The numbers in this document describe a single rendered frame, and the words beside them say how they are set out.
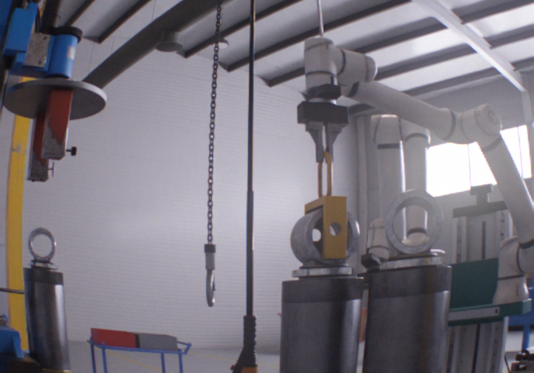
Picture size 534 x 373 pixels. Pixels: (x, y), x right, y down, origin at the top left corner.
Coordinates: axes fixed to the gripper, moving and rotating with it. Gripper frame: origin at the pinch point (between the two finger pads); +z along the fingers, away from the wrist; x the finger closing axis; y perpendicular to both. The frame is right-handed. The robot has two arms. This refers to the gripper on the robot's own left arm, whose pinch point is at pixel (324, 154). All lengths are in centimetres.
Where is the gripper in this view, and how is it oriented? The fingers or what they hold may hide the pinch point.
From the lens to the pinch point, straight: 167.7
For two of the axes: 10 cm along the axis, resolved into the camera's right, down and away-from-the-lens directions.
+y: -2.5, 1.7, 9.5
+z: -0.1, 9.8, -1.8
